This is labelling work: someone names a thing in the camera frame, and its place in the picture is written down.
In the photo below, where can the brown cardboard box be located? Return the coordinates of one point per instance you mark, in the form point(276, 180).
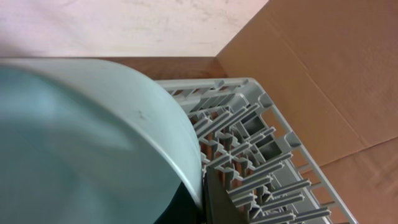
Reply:
point(331, 69)

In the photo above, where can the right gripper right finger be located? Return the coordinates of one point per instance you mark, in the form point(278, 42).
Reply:
point(218, 206)

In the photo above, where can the light blue bowl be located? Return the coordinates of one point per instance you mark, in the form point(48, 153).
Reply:
point(91, 141)

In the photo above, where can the grey plastic dishwasher rack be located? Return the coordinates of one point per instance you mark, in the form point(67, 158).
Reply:
point(269, 174)

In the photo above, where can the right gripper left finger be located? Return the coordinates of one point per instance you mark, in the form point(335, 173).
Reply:
point(181, 210)

